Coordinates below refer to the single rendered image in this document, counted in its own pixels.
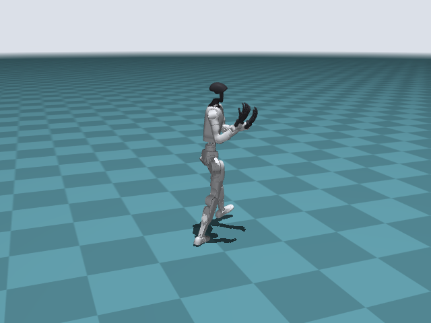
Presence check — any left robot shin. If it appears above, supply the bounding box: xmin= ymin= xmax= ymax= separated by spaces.
xmin=210 ymin=183 xmax=225 ymax=212

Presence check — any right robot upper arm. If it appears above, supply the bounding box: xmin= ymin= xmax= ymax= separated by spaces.
xmin=207 ymin=110 xmax=222 ymax=144

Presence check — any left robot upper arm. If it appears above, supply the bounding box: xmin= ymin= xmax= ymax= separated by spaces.
xmin=219 ymin=104 xmax=230 ymax=133

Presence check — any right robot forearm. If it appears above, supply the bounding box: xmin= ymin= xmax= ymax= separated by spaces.
xmin=216 ymin=123 xmax=242 ymax=143

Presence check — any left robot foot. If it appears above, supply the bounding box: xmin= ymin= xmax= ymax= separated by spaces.
xmin=215 ymin=205 xmax=234 ymax=218

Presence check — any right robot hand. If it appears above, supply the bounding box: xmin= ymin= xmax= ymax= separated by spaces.
xmin=234 ymin=103 xmax=251 ymax=127

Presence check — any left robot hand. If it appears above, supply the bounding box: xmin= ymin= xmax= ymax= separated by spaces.
xmin=244 ymin=107 xmax=258 ymax=129

